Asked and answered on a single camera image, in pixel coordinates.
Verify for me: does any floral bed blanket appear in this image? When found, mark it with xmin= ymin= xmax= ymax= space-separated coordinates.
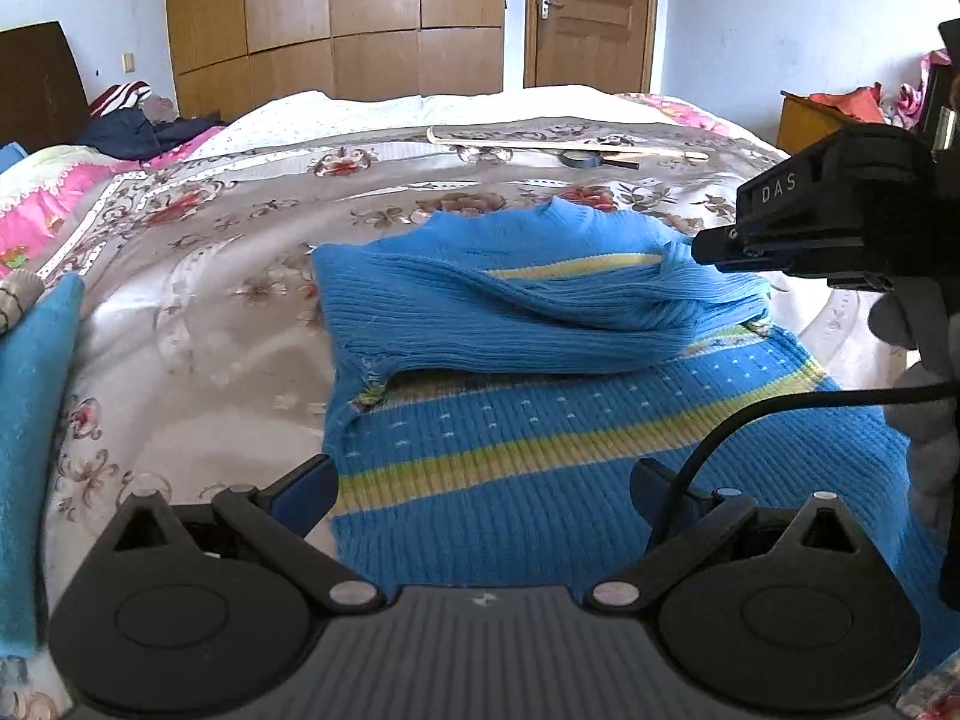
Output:
xmin=0 ymin=94 xmax=960 ymax=720

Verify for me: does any long wooden stick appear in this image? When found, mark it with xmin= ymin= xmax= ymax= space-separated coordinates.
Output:
xmin=426 ymin=126 xmax=710 ymax=164

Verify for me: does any person's right hand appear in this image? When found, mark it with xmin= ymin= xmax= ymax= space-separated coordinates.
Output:
xmin=868 ymin=277 xmax=960 ymax=512

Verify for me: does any pink patterned cloth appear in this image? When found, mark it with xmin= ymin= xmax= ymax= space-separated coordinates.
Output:
xmin=883 ymin=49 xmax=953 ymax=130

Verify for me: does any navy cloth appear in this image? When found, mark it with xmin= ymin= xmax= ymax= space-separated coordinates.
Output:
xmin=75 ymin=109 xmax=227 ymax=163

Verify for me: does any red white striped cloth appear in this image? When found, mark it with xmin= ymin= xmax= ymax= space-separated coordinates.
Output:
xmin=88 ymin=80 xmax=155 ymax=118

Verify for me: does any pink floral bedsheet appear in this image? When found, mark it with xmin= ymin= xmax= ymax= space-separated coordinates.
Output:
xmin=0 ymin=144 xmax=227 ymax=280

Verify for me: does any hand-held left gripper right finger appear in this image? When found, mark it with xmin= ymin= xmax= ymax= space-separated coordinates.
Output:
xmin=587 ymin=457 xmax=886 ymax=612

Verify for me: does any black magnifying glass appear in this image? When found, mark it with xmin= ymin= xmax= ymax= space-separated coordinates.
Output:
xmin=562 ymin=150 xmax=641 ymax=170

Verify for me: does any white dotted quilt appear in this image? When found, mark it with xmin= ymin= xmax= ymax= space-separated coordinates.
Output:
xmin=184 ymin=88 xmax=680 ymax=160

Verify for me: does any dark wooden headboard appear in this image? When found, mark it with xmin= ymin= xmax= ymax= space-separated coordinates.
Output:
xmin=0 ymin=21 xmax=95 ymax=160

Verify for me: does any wooden door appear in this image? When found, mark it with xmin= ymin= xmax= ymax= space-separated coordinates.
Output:
xmin=523 ymin=0 xmax=661 ymax=95

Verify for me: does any black cable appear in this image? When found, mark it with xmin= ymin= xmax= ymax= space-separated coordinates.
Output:
xmin=652 ymin=381 xmax=960 ymax=548

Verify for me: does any wooden wardrobe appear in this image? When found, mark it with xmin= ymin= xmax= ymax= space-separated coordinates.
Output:
xmin=163 ymin=0 xmax=505 ymax=122

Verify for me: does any blue striped knit sweater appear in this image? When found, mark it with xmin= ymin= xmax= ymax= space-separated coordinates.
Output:
xmin=311 ymin=199 xmax=947 ymax=605

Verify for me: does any wooden cabinet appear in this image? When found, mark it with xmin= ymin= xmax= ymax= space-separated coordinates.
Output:
xmin=776 ymin=90 xmax=887 ymax=160

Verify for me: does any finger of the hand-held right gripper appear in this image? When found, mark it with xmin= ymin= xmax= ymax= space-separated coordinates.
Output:
xmin=691 ymin=223 xmax=865 ymax=275

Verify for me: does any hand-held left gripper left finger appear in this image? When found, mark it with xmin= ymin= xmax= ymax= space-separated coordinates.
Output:
xmin=94 ymin=456 xmax=385 ymax=612

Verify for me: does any teal fleece cloth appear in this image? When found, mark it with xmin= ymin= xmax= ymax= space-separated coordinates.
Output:
xmin=0 ymin=274 xmax=87 ymax=662

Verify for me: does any striped knit cloth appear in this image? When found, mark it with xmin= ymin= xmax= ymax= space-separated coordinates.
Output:
xmin=0 ymin=270 xmax=44 ymax=336

